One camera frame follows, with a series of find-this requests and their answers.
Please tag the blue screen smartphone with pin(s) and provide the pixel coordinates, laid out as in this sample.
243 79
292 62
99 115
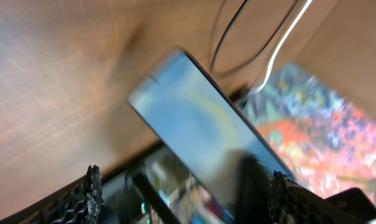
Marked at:
188 111

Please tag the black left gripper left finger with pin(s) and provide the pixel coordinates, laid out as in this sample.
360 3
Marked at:
81 204

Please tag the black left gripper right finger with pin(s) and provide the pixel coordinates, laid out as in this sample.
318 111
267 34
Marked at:
265 198

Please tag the colourful patterned floor mat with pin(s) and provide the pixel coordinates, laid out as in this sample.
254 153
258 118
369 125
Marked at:
327 142

